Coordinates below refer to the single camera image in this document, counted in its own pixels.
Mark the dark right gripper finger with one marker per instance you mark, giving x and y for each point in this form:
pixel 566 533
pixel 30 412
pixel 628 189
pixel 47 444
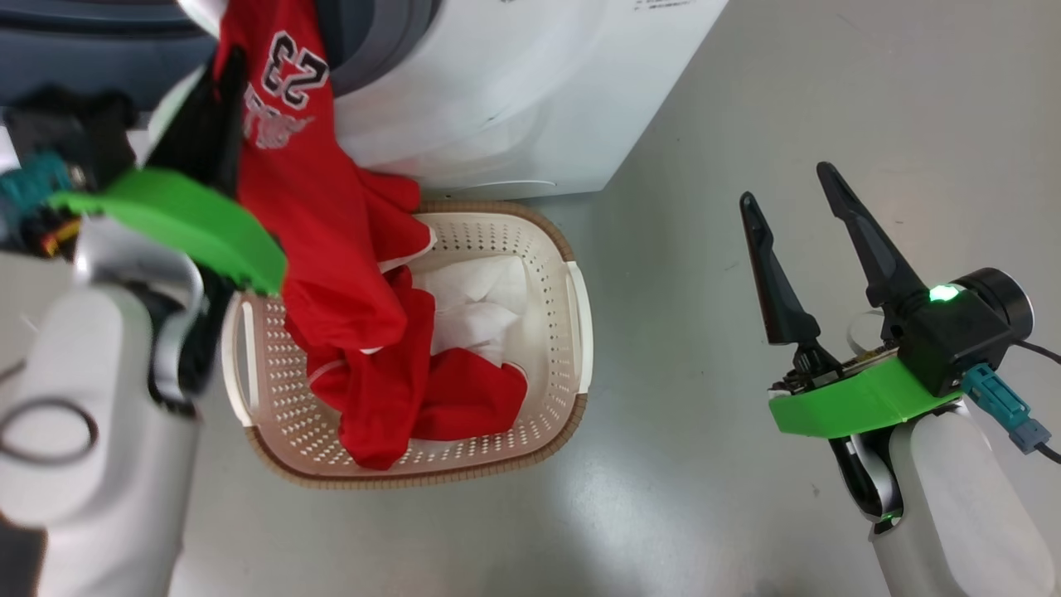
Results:
pixel 883 265
pixel 783 307

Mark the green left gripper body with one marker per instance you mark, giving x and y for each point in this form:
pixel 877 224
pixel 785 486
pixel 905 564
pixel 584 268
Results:
pixel 191 215

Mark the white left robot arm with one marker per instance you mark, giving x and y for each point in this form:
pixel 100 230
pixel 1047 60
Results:
pixel 83 497

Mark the grey rubber door gasket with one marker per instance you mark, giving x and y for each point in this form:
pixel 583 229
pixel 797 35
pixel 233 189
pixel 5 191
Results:
pixel 83 66

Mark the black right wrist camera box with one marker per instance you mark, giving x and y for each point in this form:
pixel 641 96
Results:
pixel 953 340

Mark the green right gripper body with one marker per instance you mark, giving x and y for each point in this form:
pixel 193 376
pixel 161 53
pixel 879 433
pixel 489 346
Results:
pixel 854 406

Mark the cream perforated laundry basket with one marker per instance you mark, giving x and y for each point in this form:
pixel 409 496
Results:
pixel 273 398

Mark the red basketball jersey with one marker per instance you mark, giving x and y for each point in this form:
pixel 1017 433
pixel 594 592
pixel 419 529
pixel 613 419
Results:
pixel 315 207

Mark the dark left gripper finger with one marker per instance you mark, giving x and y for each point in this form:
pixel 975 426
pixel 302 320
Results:
pixel 230 124
pixel 192 137

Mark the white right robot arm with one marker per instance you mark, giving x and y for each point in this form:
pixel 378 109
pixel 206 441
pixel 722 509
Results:
pixel 953 514

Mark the white front-load washing machine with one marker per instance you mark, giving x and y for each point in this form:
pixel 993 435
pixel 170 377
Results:
pixel 514 108

